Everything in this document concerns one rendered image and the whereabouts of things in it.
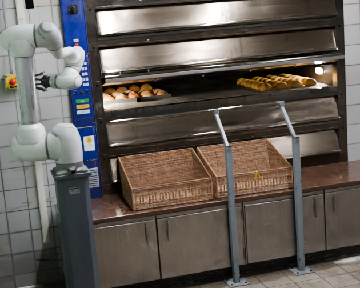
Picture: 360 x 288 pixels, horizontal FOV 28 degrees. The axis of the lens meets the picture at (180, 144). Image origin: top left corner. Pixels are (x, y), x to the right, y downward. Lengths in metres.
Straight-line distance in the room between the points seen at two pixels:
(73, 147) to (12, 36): 0.69
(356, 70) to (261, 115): 0.83
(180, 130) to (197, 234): 0.82
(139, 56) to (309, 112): 1.39
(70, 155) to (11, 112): 1.05
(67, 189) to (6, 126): 1.08
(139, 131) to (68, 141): 1.19
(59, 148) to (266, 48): 1.96
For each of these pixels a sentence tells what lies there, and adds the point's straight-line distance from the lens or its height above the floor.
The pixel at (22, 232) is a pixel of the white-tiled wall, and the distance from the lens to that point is 5.17.
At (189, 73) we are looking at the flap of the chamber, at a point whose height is 1.40.
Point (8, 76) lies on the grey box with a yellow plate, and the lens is 4.89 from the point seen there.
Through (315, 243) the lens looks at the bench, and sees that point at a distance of 5.16.
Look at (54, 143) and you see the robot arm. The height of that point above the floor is 1.18.
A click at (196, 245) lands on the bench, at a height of 0.30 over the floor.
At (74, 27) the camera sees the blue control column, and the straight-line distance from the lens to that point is 4.95.
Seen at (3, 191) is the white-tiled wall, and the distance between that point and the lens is 5.08.
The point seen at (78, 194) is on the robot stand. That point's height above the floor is 0.88.
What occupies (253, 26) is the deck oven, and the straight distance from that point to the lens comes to 5.30.
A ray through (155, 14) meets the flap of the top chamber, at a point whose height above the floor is 1.82.
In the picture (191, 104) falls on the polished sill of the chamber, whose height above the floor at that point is 1.16.
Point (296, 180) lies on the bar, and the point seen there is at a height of 0.66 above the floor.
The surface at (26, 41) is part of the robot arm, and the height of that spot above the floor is 1.75.
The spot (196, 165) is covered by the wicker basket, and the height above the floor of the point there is 0.74.
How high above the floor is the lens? 1.90
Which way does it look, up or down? 11 degrees down
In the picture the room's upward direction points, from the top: 4 degrees counter-clockwise
